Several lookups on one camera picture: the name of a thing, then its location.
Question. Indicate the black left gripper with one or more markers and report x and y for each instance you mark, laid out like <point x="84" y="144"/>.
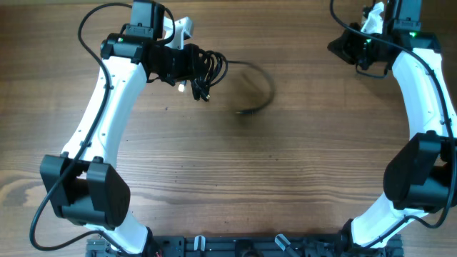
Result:
<point x="192" y="53"/>

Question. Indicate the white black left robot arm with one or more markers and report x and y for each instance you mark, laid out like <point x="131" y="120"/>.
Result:
<point x="82" y="184"/>

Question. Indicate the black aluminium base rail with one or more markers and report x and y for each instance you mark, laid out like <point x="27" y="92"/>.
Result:
<point x="308" y="246"/>

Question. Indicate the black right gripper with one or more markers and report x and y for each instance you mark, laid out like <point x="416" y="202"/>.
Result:
<point x="341" y="47"/>

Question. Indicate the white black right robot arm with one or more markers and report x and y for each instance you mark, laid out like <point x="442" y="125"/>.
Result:
<point x="419" y="184"/>

